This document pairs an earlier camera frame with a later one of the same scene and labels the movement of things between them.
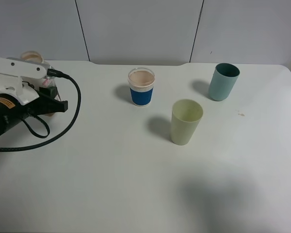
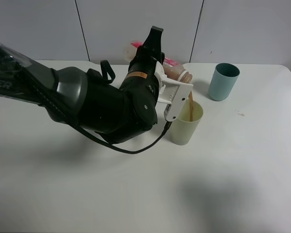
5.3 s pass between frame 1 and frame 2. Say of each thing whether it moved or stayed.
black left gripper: moved
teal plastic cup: stayed
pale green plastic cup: stayed
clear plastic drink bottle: moved
